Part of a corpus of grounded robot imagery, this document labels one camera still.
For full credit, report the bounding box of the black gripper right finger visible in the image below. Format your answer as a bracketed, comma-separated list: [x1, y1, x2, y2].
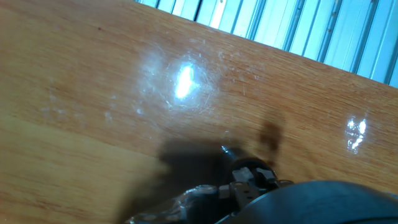
[255, 167, 294, 191]

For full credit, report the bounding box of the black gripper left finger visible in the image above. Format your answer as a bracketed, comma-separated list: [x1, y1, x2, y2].
[217, 167, 261, 212]

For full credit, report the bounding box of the wooden board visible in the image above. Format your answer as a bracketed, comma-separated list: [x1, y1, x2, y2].
[0, 0, 398, 224]

